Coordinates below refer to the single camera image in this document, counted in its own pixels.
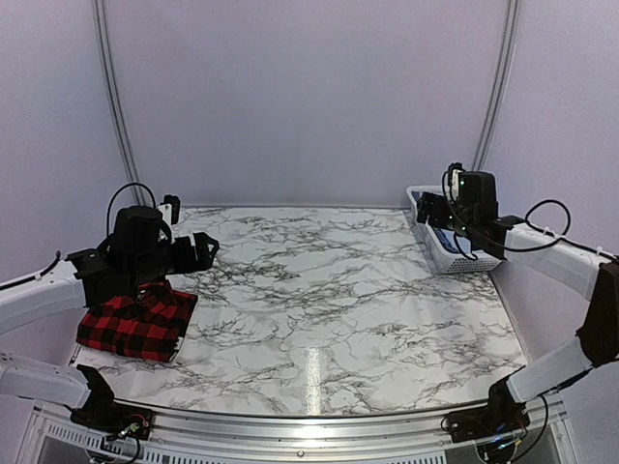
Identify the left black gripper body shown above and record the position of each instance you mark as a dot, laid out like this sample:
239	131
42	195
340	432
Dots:
185	263

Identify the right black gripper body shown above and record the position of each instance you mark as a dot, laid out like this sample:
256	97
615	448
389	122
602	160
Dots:
437	218

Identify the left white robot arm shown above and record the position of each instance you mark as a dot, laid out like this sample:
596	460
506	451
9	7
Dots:
140	249

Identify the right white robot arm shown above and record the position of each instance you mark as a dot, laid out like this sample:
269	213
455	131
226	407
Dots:
467	206

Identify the blue patterned shirt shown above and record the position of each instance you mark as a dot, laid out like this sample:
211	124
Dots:
454	243

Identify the white plastic basket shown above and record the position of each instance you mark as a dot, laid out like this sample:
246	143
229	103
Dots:
447	256

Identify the red black plaid shirt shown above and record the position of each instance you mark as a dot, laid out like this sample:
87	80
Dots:
150	327

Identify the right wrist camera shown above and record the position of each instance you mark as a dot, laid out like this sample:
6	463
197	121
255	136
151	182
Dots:
452	181

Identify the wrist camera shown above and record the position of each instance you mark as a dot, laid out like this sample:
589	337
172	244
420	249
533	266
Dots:
170	208
452	181

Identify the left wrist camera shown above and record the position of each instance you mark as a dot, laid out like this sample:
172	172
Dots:
170	208

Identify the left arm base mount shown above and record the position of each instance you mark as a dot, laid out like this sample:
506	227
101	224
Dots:
117	420

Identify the right aluminium wall post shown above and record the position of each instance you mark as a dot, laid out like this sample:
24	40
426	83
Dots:
499	85

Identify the aluminium wall post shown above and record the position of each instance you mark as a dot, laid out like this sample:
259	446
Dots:
499	85
113	95

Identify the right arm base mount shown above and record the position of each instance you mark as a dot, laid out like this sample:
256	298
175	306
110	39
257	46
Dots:
480	423

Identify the left aluminium wall post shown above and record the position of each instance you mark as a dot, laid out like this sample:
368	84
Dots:
113	95

